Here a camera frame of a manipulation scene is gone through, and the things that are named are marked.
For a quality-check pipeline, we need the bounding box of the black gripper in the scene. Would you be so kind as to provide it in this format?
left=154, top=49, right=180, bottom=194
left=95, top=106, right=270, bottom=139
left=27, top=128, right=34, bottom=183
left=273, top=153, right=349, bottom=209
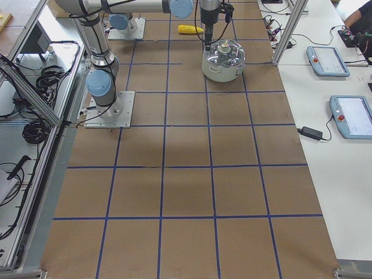
left=205, top=23, right=213, bottom=51

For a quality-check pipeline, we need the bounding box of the glass pot lid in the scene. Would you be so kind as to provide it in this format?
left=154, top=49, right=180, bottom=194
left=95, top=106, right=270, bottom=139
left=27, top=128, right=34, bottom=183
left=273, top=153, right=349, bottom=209
left=204, top=40, right=245, bottom=67

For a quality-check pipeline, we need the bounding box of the yellow corn cob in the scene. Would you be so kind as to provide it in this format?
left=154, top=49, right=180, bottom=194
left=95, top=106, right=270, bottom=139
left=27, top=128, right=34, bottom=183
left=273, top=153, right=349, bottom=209
left=177, top=24, right=204, bottom=35

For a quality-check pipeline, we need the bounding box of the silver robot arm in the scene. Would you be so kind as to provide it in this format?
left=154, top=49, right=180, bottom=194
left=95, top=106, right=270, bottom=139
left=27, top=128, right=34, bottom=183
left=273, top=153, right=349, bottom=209
left=109, top=13, right=138, bottom=34
left=56, top=1, right=234, bottom=89

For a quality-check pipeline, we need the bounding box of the pale green steel pot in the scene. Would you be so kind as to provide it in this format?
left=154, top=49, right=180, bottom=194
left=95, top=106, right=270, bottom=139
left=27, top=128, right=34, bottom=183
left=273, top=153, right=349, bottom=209
left=202, top=51, right=245, bottom=83

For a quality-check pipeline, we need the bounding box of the far teach pendant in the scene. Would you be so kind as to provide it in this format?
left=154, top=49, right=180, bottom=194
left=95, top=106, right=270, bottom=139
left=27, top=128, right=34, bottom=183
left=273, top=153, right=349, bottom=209
left=306, top=46, right=350, bottom=77

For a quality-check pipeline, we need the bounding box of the teach pendant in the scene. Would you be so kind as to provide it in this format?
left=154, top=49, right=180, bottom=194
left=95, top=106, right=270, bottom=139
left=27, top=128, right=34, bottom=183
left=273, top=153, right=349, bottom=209
left=306, top=46, right=350, bottom=77
left=330, top=95, right=371, bottom=140

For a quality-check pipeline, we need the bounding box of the brown paper table cover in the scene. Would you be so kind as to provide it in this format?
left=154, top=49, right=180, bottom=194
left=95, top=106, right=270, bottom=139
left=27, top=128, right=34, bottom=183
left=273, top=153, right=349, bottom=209
left=41, top=1, right=338, bottom=278

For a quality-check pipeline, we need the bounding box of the black power adapter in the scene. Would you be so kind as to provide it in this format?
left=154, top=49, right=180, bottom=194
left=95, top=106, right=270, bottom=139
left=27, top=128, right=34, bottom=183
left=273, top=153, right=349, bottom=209
left=298, top=126, right=323, bottom=141

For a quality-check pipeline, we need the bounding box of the near teach pendant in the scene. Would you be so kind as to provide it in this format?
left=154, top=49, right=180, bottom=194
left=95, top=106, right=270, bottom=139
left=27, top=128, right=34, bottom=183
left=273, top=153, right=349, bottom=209
left=330, top=95, right=371, bottom=140

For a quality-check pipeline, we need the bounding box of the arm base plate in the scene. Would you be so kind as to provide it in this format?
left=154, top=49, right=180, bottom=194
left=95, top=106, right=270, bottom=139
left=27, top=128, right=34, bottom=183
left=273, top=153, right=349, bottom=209
left=108, top=15, right=146, bottom=41
left=83, top=91, right=135, bottom=128

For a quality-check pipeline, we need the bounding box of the aluminium frame post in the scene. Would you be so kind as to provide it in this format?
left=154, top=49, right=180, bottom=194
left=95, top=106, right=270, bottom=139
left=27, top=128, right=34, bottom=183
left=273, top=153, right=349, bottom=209
left=272, top=0, right=308, bottom=66

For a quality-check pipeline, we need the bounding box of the coiled black cable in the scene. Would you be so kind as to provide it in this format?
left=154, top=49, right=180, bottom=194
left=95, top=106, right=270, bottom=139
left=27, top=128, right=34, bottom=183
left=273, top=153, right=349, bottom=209
left=22, top=119, right=48, bottom=145

